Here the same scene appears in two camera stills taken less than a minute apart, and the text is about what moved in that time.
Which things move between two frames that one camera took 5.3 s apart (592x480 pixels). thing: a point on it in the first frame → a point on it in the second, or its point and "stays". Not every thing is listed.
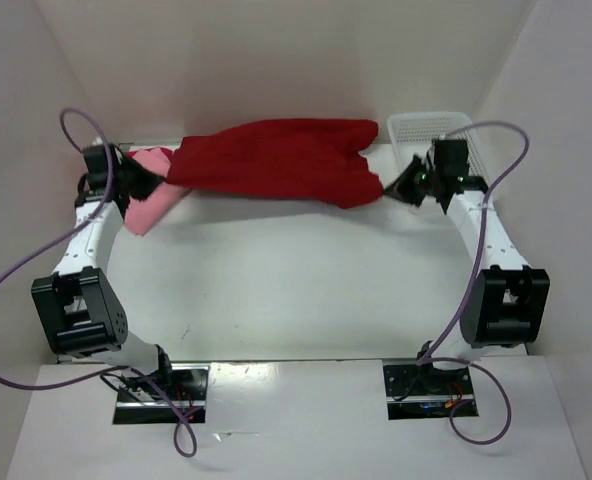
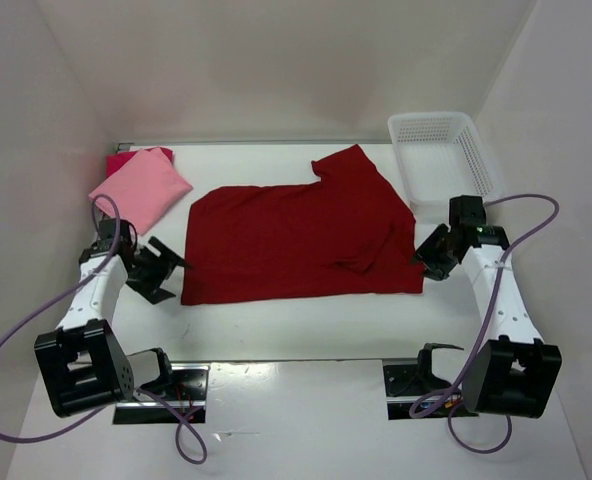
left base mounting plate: x=186 y=383 stays
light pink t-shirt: x=143 y=214 stays
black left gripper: x=149 y=179 → x=165 y=263
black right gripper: x=401 y=186 → x=436 y=272
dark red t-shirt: x=315 y=161 → x=347 y=233
